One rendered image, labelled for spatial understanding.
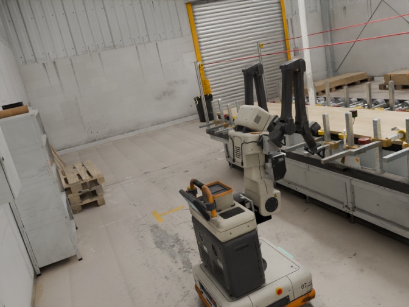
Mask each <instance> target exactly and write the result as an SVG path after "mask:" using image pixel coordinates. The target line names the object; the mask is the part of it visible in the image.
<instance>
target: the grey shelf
mask: <svg viewBox="0 0 409 307"><path fill-rule="evenodd" d="M39 123H40V124H39ZM0 126H1V130H2V132H3V135H4V138H5V141H6V143H7V146H8V148H9V152H10V154H11V157H12V160H13V163H14V165H15V168H16V171H17V173H18V177H19V179H20V182H21V185H22V186H21V189H20V192H19V194H18V198H17V200H14V201H12V202H10V205H11V207H12V210H13V213H14V215H15V218H16V221H17V223H18V226H19V229H20V231H21V234H22V236H23V239H24V242H25V244H26V247H27V250H28V253H29V255H30V258H31V260H32V263H33V266H34V268H35V271H36V273H37V276H38V277H39V276H40V275H41V272H40V270H39V268H41V267H44V266H47V265H49V264H52V263H55V262H57V261H60V260H62V259H65V258H68V257H70V256H73V255H76V254H77V257H78V260H79V261H81V260H82V259H83V258H82V256H81V254H80V250H79V247H78V243H77V232H76V229H78V228H77V226H76V223H75V219H74V216H73V213H72V210H71V207H70V204H69V201H68V198H67V195H66V192H65V189H64V186H63V183H62V180H61V177H60V174H59V171H58V168H57V164H56V162H55V158H54V155H53V153H52V149H51V146H50V144H49V140H48V138H47V134H46V131H45V129H44V125H43V122H42V120H41V116H40V112H39V109H36V110H31V111H29V113H24V114H21V115H16V116H11V117H7V118H2V119H0ZM40 127H41V128H40ZM46 145H47V146H46ZM49 154H50V155H49ZM50 156H51V157H50ZM49 160H52V162H53V164H52V166H51V163H50V161H49ZM46 166H47V167H46ZM47 169H48V170H47ZM48 171H49V172H48ZM49 174H50V176H49ZM57 178H58V179H57ZM58 182H59V183H58ZM59 184H60V185H59ZM60 187H61V189H60ZM61 191H62V192H61ZM67 207H68V209H67ZM68 211H69V212H68ZM69 214H70V216H69ZM70 217H71V218H70ZM22 223H23V224H22ZM23 226H24V227H23ZM38 266H39V267H38Z"/></svg>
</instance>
